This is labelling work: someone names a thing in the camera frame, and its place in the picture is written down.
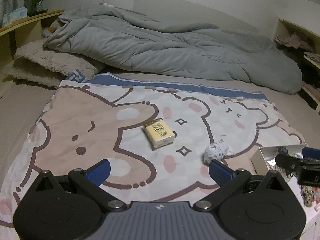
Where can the white storage box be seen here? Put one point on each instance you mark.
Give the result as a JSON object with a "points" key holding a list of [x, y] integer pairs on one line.
{"points": [[264, 159]]}

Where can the beige fluffy blanket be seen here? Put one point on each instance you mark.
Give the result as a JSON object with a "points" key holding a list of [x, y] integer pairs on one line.
{"points": [[34, 63]]}

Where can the grey green quilt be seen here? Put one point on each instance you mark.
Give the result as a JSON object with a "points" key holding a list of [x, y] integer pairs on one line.
{"points": [[134, 42]]}

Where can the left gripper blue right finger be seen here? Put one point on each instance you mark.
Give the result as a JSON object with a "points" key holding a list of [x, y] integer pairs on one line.
{"points": [[220, 173]]}

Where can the tissue box on shelf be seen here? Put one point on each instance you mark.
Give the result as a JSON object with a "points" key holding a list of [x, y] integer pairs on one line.
{"points": [[17, 14]]}

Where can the braided rope tassel bundle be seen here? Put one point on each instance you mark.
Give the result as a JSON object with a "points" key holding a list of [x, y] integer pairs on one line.
{"points": [[310, 195]]}

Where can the wooden bedside shelf left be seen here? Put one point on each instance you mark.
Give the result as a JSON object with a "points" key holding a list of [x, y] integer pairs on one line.
{"points": [[22, 32]]}

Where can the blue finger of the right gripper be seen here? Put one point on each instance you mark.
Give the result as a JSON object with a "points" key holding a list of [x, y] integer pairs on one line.
{"points": [[311, 153]]}

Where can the cream bedside shelf right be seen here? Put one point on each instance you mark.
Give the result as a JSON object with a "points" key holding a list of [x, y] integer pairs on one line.
{"points": [[301, 45]]}

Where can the green glass bottle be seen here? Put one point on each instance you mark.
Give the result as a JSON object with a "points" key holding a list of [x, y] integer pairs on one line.
{"points": [[36, 7]]}

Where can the clear crystal hair accessory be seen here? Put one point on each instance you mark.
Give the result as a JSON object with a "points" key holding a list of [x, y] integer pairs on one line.
{"points": [[271, 164]]}

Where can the yellow tissue pack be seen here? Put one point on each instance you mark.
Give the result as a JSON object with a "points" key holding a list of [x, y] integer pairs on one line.
{"points": [[158, 133]]}

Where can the beige bed sheet mattress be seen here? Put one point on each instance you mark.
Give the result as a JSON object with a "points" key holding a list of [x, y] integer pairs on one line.
{"points": [[23, 102]]}

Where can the white grey yarn ball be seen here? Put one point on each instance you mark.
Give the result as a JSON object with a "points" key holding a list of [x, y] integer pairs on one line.
{"points": [[215, 151]]}

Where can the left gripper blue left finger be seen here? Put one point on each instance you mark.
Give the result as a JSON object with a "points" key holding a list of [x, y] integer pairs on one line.
{"points": [[99, 172]]}

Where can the cartoon bear printed cloth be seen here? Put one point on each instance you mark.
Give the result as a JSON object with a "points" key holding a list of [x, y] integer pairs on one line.
{"points": [[84, 123]]}

